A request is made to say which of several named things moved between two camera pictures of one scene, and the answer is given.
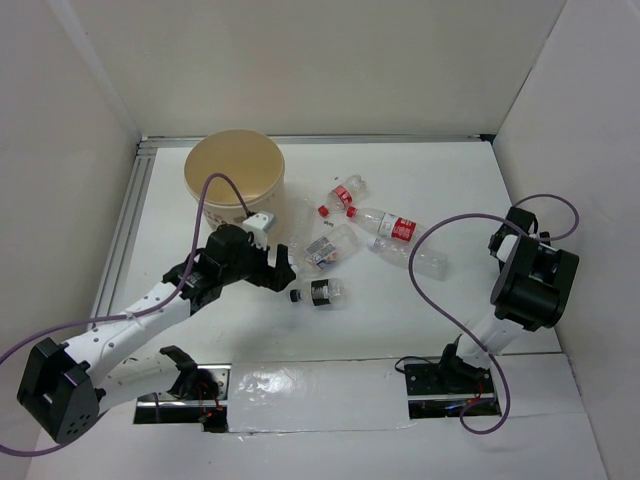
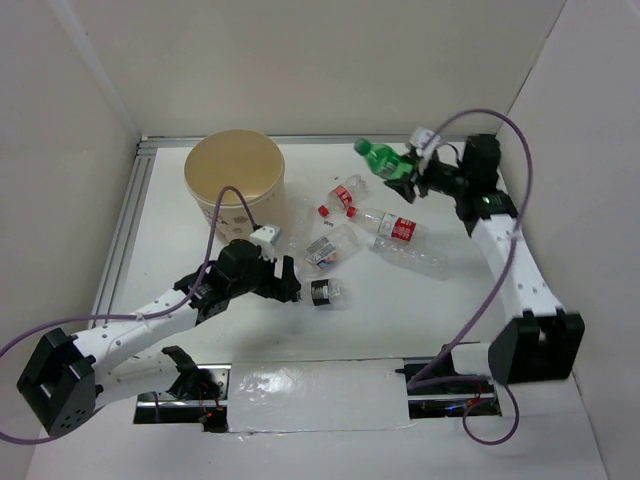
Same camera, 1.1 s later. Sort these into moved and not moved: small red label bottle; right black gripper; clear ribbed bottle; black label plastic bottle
Moved: right black gripper
Not moved: small red label bottle; black label plastic bottle; clear ribbed bottle
